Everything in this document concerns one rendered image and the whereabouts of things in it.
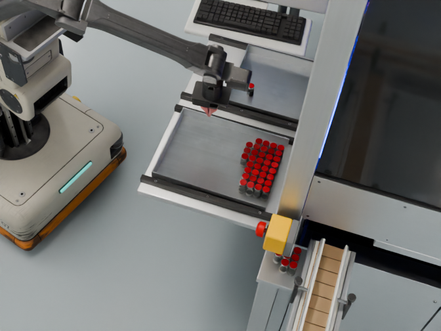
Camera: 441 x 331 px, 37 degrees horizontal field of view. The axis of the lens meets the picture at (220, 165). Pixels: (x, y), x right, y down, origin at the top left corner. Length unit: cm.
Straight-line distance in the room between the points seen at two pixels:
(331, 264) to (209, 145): 53
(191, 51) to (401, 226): 66
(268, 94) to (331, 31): 92
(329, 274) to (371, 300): 30
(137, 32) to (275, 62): 76
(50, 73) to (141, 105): 101
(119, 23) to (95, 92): 176
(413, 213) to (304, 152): 30
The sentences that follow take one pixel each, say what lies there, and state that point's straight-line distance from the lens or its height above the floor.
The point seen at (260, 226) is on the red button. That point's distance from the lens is 167.
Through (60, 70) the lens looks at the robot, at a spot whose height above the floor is 79.
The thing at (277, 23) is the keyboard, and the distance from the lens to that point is 244.
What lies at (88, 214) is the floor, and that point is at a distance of 288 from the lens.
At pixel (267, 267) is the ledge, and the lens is 177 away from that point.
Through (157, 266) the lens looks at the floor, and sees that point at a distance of 274.
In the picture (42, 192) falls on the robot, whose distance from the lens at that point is 264.
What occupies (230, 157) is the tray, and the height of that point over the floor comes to 88.
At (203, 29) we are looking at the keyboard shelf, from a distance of 242.
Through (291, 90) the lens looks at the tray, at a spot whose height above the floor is 88.
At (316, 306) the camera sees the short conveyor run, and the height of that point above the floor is 93.
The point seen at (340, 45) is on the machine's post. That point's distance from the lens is 124.
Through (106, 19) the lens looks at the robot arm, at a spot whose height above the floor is 141.
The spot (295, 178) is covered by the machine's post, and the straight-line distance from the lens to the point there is 157.
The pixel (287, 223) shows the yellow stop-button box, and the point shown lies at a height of 103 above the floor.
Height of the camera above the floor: 244
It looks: 54 degrees down
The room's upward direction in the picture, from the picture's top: 6 degrees clockwise
